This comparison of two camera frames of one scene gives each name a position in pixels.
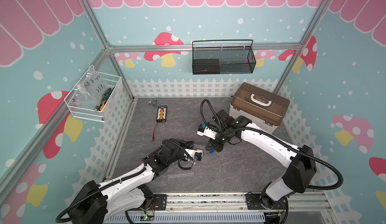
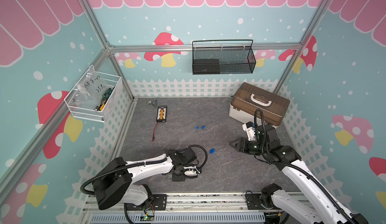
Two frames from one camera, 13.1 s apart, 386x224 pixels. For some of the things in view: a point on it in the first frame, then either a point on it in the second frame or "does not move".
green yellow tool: [106, 96] does not move
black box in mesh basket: [206, 67] does not move
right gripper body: [220, 138] -> [252, 147]
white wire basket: [91, 96] does not move
